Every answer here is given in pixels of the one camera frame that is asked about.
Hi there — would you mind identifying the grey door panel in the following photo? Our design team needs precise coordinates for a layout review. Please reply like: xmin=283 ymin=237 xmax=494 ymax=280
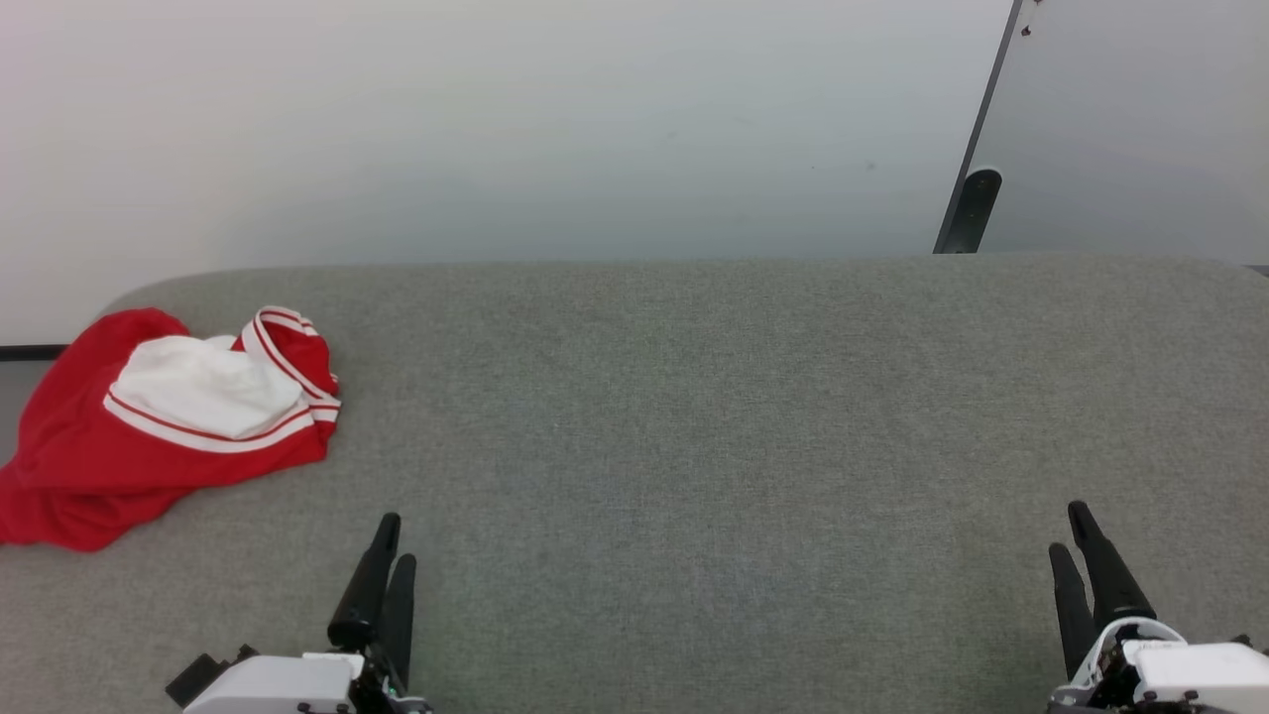
xmin=942 ymin=0 xmax=1269 ymax=267

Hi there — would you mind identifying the red and white jersey shirt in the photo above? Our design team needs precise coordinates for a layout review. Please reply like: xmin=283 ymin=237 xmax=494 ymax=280
xmin=0 ymin=305 xmax=342 ymax=553

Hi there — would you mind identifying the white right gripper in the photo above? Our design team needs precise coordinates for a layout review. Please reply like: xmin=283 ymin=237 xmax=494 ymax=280
xmin=1048 ymin=501 xmax=1269 ymax=714

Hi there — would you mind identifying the black door handle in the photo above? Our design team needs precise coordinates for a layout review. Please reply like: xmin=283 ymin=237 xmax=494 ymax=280
xmin=946 ymin=168 xmax=1003 ymax=255

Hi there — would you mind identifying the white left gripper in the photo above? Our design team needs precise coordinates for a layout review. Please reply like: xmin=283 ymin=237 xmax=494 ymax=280
xmin=183 ymin=513 xmax=433 ymax=714

